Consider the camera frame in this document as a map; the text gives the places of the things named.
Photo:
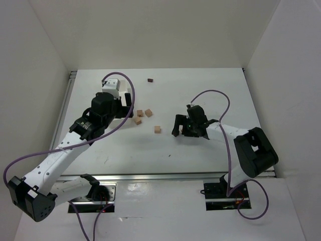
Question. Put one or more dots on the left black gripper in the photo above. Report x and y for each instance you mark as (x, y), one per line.
(124, 108)

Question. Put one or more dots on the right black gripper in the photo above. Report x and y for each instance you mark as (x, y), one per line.
(184, 124)

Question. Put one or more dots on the notched light wood block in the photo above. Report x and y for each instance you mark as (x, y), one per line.
(140, 113)

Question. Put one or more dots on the white plastic bin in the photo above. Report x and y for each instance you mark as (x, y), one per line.
(124, 87)

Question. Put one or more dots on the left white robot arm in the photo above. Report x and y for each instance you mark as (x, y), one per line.
(37, 193)

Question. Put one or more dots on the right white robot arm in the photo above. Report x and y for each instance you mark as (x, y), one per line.
(249, 152)

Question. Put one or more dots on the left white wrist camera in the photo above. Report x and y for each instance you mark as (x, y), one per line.
(112, 87)

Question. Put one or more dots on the aluminium front rail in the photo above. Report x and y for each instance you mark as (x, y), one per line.
(168, 176)

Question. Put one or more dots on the aluminium rail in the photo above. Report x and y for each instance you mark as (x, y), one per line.
(63, 110)
(168, 176)

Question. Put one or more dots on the aluminium left rail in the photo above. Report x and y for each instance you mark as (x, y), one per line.
(63, 110)

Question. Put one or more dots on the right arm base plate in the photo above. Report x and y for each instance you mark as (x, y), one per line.
(216, 199)

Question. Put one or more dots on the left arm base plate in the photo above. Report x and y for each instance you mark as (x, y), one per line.
(102, 198)

